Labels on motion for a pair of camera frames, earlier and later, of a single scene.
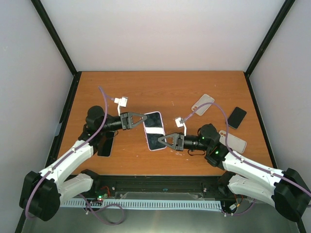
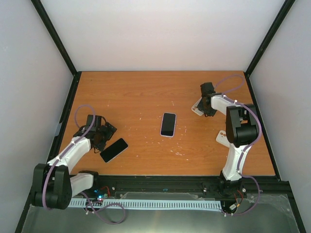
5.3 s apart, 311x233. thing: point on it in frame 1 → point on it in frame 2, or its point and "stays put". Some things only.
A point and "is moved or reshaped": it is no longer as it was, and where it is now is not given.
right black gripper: x=179 y=147 → x=210 y=113
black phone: x=105 y=143 is moved or reshaped
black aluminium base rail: x=192 y=188 stays put
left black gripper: x=129 y=116 → x=101 y=146
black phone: x=154 y=130 → x=168 y=124
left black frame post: x=45 y=17 stays put
